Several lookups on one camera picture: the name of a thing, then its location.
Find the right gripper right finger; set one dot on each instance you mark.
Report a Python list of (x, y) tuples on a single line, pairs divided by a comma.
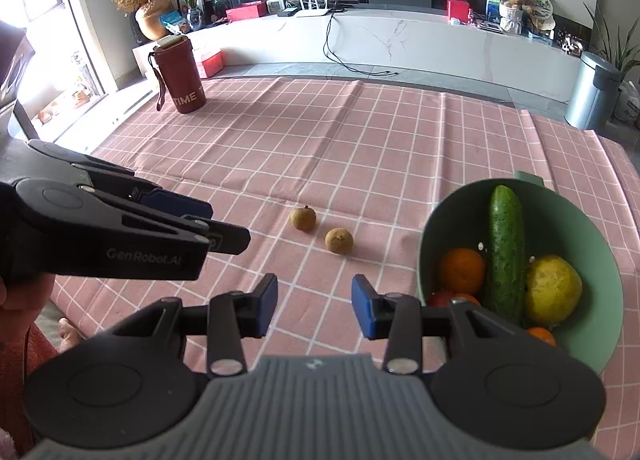
[(401, 320)]

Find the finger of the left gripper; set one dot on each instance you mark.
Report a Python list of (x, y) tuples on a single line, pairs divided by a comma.
[(175, 204), (223, 238)]

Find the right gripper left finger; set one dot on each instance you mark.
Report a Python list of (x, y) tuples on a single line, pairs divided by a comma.
[(227, 319)]

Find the red cherry tomato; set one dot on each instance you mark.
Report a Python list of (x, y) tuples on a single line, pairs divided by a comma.
[(440, 298)]

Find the orange tangerine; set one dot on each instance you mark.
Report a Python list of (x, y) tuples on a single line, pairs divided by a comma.
[(543, 334), (461, 270), (466, 297)]

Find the green cucumber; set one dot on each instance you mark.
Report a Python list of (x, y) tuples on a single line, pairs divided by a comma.
[(507, 283)]

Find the yellow green pear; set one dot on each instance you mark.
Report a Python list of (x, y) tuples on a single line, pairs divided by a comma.
[(553, 290)]

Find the brown longan fruit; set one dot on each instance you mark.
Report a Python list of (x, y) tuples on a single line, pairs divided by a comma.
[(339, 241), (303, 219)]

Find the pink checked tablecloth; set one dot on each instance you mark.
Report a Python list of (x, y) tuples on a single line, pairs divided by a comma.
[(374, 159)]

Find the dark red TIME bottle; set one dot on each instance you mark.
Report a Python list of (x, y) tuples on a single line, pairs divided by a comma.
[(174, 67)]

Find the vase with dried flowers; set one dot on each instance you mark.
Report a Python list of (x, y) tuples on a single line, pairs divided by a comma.
[(146, 14)]

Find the white wifi router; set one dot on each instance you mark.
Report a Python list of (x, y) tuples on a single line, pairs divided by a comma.
[(312, 8)]

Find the white marble TV cabinet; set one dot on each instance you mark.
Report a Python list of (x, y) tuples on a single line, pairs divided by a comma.
[(398, 39)]

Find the silver trash bin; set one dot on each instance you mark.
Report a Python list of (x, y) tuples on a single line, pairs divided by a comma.
[(595, 93)]

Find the red box on cabinet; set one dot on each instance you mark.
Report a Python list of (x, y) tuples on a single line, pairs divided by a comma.
[(458, 10)]

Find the teddy bear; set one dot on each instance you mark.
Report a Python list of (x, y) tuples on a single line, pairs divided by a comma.
[(511, 14)]

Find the green leafy floor plant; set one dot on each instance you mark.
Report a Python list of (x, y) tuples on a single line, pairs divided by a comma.
[(612, 46)]

